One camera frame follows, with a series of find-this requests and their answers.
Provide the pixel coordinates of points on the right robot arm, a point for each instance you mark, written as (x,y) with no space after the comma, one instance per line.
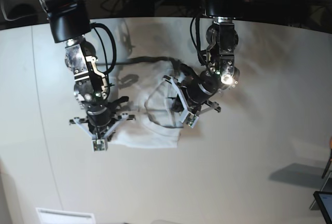
(69,22)

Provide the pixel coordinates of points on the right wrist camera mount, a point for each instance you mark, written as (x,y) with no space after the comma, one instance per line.
(101,135)

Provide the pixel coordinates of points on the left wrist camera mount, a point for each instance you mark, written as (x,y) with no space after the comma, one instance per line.
(187,116)

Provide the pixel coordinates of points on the white T-shirt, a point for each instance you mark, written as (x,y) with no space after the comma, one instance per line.
(155,125)

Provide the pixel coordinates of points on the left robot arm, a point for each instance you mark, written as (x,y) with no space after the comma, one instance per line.
(215,38)

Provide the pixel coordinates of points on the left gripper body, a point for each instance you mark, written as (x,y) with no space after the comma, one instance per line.
(198,91)

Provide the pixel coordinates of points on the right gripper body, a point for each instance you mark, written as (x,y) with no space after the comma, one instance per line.
(100,117)

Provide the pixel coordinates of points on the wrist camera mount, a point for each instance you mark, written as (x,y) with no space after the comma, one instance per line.
(101,135)
(187,116)

